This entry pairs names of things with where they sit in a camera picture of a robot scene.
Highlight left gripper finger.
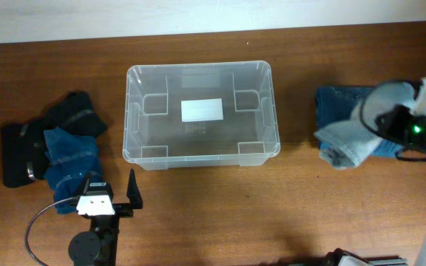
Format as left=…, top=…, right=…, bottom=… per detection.
left=72, top=172, right=92, bottom=197
left=126, top=168, right=143, bottom=210

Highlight light grey jeans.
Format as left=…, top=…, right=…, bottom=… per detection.
left=314, top=81, right=417, bottom=171

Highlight dark blue jeans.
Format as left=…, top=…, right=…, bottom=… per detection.
left=314, top=86, right=402, bottom=158

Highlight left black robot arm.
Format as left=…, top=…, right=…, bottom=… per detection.
left=68, top=170, right=143, bottom=266

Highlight teal blue folded garment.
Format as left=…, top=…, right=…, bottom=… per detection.
left=44, top=127, right=104, bottom=215

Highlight black folded garment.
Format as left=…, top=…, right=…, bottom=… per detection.
left=0, top=92, right=107, bottom=188

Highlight clear plastic storage bin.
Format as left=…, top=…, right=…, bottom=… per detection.
left=122, top=61, right=281, bottom=170

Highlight white label in bin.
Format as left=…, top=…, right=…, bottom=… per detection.
left=181, top=98, right=223, bottom=123

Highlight left black cable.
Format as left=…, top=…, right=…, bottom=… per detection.
left=24, top=196, right=79, bottom=264

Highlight black cable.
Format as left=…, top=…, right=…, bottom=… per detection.
left=359, top=78, right=426, bottom=163
left=24, top=196, right=79, bottom=264

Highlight right black cable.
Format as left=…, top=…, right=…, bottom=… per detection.
left=359, top=78, right=426, bottom=163

